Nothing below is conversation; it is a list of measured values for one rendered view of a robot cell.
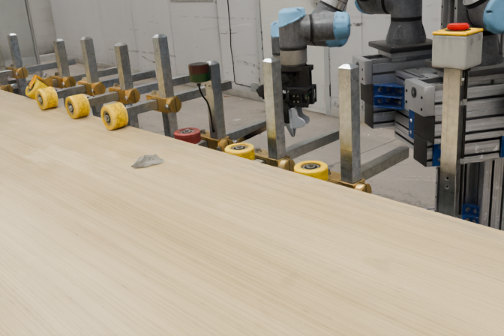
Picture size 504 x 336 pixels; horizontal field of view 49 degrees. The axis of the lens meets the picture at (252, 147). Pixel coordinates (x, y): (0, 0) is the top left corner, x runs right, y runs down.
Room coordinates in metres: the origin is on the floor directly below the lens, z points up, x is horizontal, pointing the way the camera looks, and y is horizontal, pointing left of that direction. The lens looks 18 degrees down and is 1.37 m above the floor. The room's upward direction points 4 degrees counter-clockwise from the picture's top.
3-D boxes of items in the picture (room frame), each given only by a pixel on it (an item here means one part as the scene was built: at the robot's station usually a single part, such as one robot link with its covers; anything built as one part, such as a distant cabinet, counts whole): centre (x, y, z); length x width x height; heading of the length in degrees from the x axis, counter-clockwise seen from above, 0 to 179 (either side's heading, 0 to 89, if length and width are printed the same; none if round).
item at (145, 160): (1.35, 0.28, 0.91); 0.09 x 0.07 x 0.02; 126
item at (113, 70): (2.48, 0.71, 0.95); 0.36 x 0.03 x 0.03; 133
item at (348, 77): (1.26, -0.24, 0.90); 0.03 x 0.03 x 0.48; 43
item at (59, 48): (2.36, 0.78, 0.89); 0.03 x 0.03 x 0.48; 43
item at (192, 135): (1.60, 0.19, 0.85); 0.08 x 0.08 x 0.11
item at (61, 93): (2.25, 0.59, 0.95); 0.50 x 0.04 x 0.04; 133
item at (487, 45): (1.66, -0.70, 1.09); 0.15 x 0.15 x 0.10
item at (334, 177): (1.28, -0.22, 0.82); 0.13 x 0.06 x 0.05; 43
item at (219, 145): (1.64, 0.12, 0.85); 0.13 x 0.06 x 0.05; 43
